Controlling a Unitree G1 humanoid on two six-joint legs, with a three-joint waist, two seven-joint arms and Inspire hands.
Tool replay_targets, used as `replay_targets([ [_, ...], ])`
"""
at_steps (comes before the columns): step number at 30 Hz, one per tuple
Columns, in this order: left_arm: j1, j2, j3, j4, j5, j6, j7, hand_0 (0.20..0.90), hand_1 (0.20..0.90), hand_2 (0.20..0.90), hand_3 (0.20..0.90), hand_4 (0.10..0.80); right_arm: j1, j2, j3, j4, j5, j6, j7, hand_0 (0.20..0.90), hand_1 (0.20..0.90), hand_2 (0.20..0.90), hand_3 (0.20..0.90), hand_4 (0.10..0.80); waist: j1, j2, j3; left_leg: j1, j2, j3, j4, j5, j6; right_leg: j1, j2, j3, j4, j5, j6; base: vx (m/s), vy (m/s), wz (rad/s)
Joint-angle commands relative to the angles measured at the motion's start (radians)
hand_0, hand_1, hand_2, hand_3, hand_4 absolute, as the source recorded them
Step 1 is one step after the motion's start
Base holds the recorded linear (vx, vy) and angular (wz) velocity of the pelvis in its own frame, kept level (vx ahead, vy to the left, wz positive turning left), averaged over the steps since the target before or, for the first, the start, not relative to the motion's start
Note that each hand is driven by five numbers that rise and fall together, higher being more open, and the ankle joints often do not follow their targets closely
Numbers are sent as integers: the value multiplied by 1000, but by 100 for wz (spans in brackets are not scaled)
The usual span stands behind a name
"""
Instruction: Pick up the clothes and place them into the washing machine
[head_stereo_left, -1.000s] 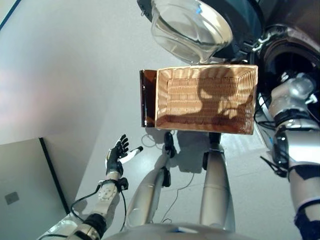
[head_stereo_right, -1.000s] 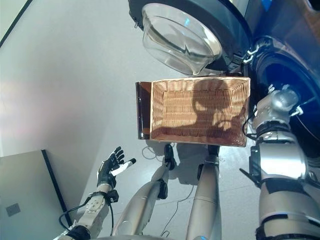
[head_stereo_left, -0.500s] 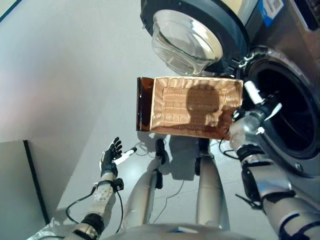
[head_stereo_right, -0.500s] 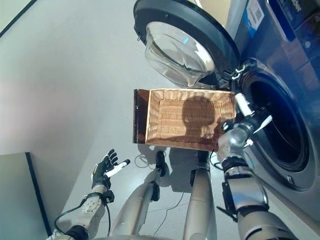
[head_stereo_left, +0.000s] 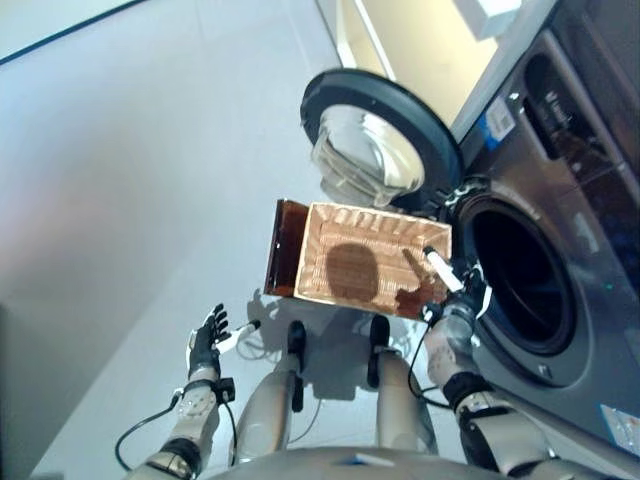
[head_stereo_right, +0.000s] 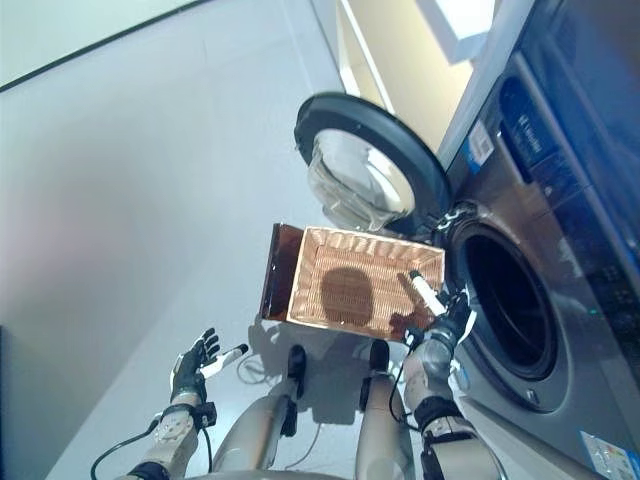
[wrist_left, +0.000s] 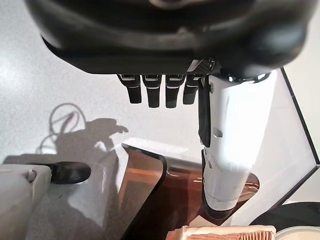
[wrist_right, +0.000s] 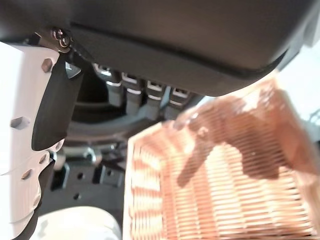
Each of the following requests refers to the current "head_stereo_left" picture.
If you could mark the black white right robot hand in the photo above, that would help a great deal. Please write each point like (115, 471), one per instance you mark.
(467, 290)

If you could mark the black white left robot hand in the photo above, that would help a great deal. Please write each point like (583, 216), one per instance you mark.
(205, 345)

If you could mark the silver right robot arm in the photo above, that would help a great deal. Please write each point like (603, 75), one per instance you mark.
(465, 380)

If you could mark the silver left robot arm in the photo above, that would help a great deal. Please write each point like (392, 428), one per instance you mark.
(190, 415)

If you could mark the dark grey washing machine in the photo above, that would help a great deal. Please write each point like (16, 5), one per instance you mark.
(560, 225)

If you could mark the round glass washing machine door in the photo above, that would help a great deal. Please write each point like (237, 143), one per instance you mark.
(375, 135)

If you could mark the rectangular wicker laundry basket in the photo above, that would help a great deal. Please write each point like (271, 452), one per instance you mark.
(375, 260)

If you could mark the black right robot foot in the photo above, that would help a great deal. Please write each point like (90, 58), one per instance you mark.
(379, 332)

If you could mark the brown glossy stool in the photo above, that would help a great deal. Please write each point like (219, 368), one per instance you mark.
(285, 250)

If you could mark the blue square sticker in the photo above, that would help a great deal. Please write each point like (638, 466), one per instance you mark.
(500, 122)

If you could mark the grey robot torso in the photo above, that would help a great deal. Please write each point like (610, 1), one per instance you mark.
(350, 465)

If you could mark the blue white energy label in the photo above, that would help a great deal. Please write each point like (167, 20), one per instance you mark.
(622, 425)

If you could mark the white counter cabinet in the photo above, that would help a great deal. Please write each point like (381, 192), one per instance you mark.
(400, 35)

